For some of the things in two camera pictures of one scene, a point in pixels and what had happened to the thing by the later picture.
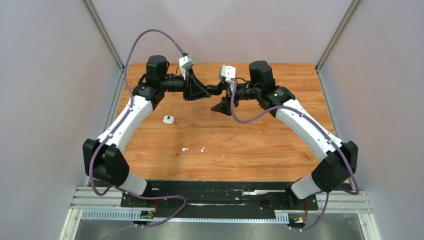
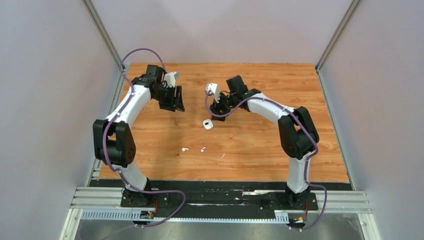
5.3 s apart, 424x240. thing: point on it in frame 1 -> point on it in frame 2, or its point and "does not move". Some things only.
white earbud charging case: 168,119 -> 208,124
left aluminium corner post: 101,29 does not move
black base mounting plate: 217,196 does not move
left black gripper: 193,89 -> 174,102
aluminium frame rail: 85,198 does not move
